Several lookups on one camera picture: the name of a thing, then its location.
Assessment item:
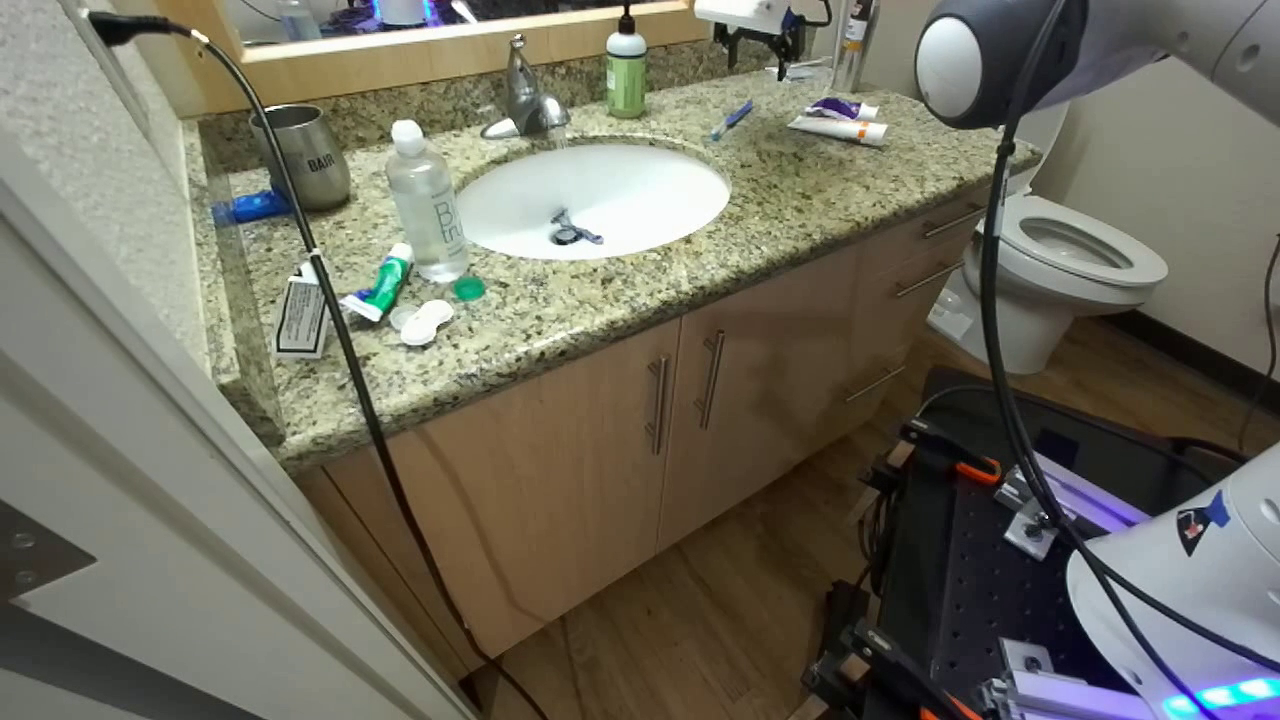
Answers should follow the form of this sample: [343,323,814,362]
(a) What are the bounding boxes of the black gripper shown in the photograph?
[722,10,814,79]

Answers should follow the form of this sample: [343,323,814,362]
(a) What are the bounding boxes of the blue toothbrush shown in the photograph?
[710,97,761,150]

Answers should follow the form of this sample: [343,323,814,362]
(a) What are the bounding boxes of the white toothpaste tube orange band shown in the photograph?
[783,108,898,151]

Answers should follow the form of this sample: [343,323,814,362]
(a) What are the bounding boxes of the chrome sink faucet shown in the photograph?
[477,32,578,144]

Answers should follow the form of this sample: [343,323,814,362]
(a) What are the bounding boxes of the purple and white tube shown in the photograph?
[803,93,886,127]

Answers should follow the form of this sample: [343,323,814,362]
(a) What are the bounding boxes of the green soap pump bottle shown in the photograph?
[603,0,658,124]

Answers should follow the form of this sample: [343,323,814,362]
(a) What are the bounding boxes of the white sink basin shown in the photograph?
[451,137,738,270]

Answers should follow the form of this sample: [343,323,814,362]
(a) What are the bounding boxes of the metal sink drain stopper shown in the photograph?
[544,204,608,254]

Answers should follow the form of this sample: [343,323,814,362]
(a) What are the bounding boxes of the white toilet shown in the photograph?
[924,137,1175,380]

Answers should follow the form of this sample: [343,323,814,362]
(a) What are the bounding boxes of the clear plastic bottle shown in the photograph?
[384,118,477,290]

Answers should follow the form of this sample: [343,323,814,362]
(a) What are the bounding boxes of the orange black clamp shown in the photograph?
[894,419,1007,495]
[809,616,967,720]

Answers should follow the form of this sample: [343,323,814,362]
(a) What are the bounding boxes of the white cotton pads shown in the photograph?
[392,296,463,355]

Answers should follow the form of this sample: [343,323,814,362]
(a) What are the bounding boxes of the light wood vanity cabinet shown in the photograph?
[283,184,1021,688]

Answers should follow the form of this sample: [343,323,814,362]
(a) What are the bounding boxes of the small green toothpaste tube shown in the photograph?
[338,242,421,327]

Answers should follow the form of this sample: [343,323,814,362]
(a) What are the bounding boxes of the metal cup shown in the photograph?
[249,101,358,218]

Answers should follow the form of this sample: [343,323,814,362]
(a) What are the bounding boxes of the black robot table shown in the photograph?
[795,366,1280,720]

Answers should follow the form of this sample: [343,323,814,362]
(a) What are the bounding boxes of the small white grey box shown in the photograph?
[270,258,338,366]

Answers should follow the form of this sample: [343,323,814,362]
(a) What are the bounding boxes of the blue flat item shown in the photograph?
[207,184,295,234]

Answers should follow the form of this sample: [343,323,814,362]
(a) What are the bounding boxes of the white door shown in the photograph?
[0,140,481,720]

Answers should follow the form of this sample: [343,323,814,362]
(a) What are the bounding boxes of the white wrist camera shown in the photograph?
[689,0,795,36]

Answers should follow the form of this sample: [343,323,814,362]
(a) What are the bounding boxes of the wood framed wall mirror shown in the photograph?
[155,0,710,122]

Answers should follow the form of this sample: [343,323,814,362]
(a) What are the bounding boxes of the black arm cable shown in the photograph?
[975,0,1280,678]

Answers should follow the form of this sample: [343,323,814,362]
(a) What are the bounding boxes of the black power cable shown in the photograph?
[86,10,552,720]

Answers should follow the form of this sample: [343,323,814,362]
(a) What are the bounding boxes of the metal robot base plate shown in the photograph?
[994,453,1204,720]

